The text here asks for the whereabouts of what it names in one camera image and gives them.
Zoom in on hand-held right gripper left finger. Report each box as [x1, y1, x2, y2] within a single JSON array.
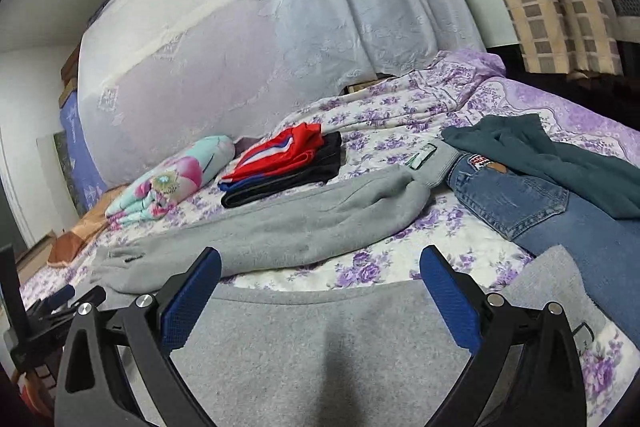
[[54, 247, 222, 427]]

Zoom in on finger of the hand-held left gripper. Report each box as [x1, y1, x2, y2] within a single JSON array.
[[26, 284, 107, 339]]

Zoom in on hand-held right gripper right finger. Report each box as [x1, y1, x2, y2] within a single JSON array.
[[419, 245, 587, 427]]

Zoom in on grey sweatshirt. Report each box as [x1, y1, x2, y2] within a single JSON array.
[[90, 141, 608, 427]]

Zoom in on orange brown pillow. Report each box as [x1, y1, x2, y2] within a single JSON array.
[[47, 184, 132, 266]]

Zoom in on blue denim jeans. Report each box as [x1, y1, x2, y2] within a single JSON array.
[[445, 151, 640, 344]]

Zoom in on folded floral teal pink blanket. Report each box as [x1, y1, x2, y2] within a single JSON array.
[[105, 135, 236, 228]]

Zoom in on blue floral cloth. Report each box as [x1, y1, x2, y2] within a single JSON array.
[[59, 89, 109, 219]]

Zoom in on dark teal garment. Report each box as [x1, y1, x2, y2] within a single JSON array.
[[441, 113, 640, 221]]

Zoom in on folded red striped garment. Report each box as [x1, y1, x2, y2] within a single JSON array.
[[219, 123, 323, 186]]

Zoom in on folded black garment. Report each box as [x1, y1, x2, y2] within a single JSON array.
[[221, 131, 343, 209]]

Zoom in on bed with purple floral sheet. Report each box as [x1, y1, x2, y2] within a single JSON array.
[[19, 48, 640, 427]]

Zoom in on cardboard boxes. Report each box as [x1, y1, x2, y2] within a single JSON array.
[[59, 44, 84, 108]]

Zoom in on white lace cover cloth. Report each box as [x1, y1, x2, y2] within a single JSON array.
[[77, 0, 487, 188]]

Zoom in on wooden frame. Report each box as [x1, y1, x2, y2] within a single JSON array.
[[14, 229, 59, 270]]

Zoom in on framed wall picture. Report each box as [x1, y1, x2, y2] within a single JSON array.
[[37, 130, 90, 219]]

